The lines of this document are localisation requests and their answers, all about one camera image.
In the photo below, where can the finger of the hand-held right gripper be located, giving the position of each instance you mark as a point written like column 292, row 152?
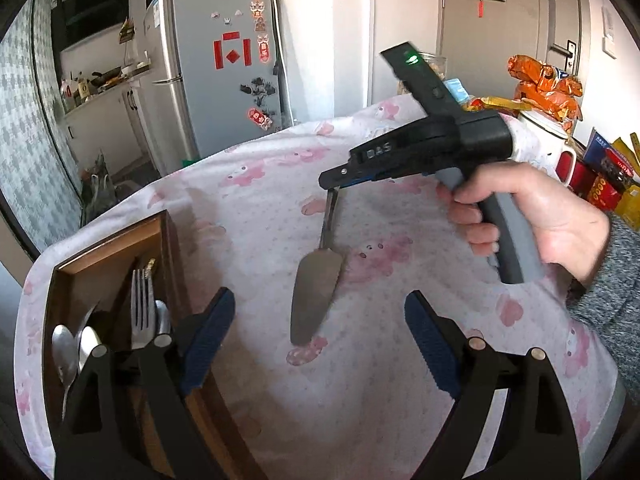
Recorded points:
column 335, row 178

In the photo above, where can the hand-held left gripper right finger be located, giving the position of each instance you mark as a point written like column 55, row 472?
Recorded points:
column 431, row 342

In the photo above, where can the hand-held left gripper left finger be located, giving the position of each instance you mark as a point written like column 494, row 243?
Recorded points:
column 210, row 342

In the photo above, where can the metal cake server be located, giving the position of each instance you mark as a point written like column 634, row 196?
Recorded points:
column 315, row 300

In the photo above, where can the wooden utensil tray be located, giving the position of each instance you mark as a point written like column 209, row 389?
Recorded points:
column 100, row 255

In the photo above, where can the person's right forearm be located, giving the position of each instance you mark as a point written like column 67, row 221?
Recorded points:
column 610, row 305

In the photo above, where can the person's right hand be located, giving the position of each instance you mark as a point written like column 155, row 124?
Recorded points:
column 550, row 210

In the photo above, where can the yellow snack packet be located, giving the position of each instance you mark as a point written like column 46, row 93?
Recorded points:
column 495, row 104

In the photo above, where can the blue packet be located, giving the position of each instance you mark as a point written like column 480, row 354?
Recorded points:
column 456, row 91

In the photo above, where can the metal fork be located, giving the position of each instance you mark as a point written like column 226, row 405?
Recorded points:
column 142, row 320

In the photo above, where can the glass jar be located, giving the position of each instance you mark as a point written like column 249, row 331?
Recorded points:
column 434, row 66

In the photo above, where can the orange snack bags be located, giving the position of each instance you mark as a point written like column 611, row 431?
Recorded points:
column 540, row 85

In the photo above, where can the grey door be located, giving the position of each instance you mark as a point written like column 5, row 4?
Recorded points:
column 520, row 35

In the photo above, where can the black tree fridge sticker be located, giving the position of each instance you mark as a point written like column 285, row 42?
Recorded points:
column 257, row 88

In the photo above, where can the pink printed tablecloth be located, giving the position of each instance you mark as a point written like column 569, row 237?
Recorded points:
column 325, row 410

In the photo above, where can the blue box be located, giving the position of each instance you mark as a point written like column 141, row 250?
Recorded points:
column 599, row 147

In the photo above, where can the red box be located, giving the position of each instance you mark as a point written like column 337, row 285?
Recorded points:
column 597, row 187

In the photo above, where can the large metal spoon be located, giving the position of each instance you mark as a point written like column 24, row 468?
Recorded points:
column 64, row 350

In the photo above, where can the silver refrigerator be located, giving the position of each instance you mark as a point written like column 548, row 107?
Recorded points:
column 200, row 110

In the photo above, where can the red paper fridge decoration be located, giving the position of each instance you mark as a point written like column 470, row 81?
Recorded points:
column 233, row 55

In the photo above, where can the yellow box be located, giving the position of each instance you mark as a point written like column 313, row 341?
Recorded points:
column 629, row 180

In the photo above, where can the plastic bag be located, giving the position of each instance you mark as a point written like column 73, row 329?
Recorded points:
column 100, row 190

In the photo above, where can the white kitchen counter cabinet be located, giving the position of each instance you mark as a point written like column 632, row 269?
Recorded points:
column 131, row 127

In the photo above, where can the black frying pan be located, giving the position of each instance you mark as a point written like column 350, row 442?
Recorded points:
column 106, row 77

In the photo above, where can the patterned sliding door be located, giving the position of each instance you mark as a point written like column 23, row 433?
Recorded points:
column 30, row 135

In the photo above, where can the black range hood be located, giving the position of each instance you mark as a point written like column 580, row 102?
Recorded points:
column 95, row 5

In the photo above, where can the white light switch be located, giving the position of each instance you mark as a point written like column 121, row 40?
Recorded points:
column 610, row 30

